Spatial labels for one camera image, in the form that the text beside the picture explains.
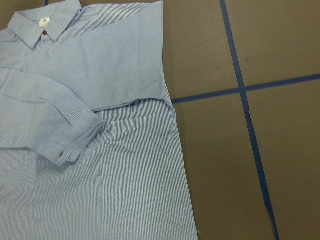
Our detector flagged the light blue striped shirt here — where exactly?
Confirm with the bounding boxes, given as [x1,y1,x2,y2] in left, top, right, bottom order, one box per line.
[0,0,198,240]

